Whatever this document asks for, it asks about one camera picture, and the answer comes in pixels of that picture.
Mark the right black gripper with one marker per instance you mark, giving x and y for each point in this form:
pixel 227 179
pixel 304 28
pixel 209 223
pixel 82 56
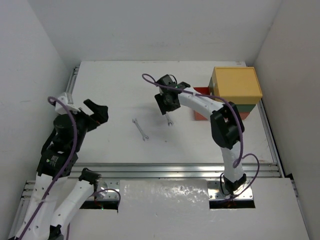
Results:
pixel 164 108

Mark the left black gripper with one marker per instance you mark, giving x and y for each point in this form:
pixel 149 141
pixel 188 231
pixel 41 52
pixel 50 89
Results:
pixel 90 118

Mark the silver wrench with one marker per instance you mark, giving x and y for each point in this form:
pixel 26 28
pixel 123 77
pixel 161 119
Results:
pixel 144 136
pixel 169 121

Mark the red bottom drawer box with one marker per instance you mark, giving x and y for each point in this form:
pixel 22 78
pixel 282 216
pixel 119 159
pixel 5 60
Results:
pixel 203 107

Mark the green drawer box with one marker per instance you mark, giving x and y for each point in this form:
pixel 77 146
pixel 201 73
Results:
pixel 242 108

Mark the yellow top drawer box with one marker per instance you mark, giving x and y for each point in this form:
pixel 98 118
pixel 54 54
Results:
pixel 239 85

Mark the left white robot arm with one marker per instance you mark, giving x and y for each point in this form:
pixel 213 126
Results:
pixel 44 220

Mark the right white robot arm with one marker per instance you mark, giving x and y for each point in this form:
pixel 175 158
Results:
pixel 225 123

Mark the left aluminium side rail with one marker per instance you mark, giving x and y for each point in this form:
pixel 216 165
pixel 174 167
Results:
pixel 72 81

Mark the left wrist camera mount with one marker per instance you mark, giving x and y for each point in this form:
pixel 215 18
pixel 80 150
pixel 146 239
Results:
pixel 67 100

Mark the aluminium front rail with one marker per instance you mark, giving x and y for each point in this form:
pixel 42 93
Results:
pixel 151 170

